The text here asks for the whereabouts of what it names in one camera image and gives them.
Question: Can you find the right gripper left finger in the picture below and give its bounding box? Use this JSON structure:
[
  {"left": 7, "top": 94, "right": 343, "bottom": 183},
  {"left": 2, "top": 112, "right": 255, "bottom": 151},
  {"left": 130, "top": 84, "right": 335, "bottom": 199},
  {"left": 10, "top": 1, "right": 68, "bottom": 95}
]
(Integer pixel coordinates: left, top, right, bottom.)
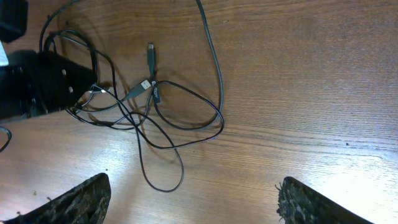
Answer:
[{"left": 3, "top": 173, "right": 111, "bottom": 224}]

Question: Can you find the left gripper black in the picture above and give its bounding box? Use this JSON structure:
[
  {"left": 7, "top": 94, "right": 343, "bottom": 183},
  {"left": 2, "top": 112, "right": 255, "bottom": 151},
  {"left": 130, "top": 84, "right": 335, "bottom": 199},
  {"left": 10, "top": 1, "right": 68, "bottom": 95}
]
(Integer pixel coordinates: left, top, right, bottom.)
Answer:
[{"left": 1, "top": 50, "right": 97, "bottom": 120}]

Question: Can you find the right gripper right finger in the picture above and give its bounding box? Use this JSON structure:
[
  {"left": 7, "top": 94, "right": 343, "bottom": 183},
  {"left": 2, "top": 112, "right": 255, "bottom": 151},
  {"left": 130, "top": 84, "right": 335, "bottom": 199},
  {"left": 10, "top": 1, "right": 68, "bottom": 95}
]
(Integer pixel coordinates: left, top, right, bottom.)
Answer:
[{"left": 276, "top": 176, "right": 371, "bottom": 224}]

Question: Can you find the thin black cable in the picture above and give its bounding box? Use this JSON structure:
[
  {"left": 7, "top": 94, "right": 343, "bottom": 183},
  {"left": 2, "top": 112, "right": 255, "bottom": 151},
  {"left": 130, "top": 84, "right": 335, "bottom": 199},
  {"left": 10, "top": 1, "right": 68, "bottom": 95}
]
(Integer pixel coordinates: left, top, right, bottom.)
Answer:
[{"left": 39, "top": 0, "right": 225, "bottom": 193}]

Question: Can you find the black USB cable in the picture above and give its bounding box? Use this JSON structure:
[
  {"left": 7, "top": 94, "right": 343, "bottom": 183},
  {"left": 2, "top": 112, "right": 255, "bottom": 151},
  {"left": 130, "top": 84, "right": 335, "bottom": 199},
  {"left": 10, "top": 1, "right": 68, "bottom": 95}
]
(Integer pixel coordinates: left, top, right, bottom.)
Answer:
[{"left": 123, "top": 0, "right": 224, "bottom": 131}]

